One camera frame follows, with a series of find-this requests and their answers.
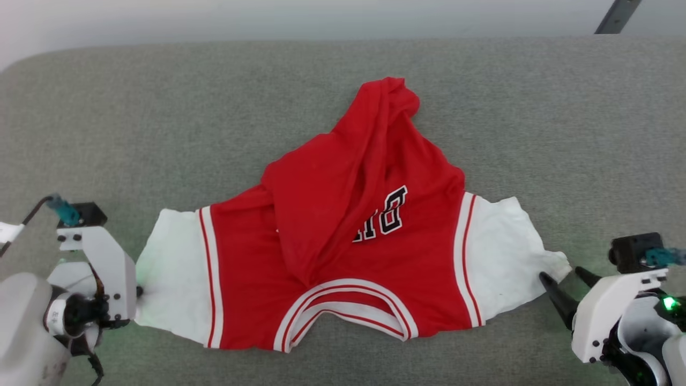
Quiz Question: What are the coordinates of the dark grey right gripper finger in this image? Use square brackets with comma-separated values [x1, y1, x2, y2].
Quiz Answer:
[538, 272, 580, 330]
[575, 266, 603, 291]

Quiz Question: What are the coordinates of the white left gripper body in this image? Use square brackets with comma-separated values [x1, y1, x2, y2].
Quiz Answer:
[47, 225, 138, 329]

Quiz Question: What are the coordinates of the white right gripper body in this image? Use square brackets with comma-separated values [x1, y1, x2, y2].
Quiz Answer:
[571, 267, 672, 365]

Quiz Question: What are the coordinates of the red and white basketball jersey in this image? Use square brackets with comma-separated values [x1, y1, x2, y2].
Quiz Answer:
[134, 77, 573, 354]

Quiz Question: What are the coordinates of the dark grey metal bar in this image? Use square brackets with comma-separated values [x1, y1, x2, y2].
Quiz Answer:
[594, 0, 643, 34]

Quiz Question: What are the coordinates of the black cable with teal plug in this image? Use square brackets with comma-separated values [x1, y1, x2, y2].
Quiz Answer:
[20, 195, 82, 227]
[646, 247, 686, 268]

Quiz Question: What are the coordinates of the thin black cable loop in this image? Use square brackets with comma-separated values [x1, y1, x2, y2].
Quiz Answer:
[87, 348, 106, 386]

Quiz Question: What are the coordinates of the white cable label tag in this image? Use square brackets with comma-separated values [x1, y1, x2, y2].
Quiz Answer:
[0, 221, 26, 246]

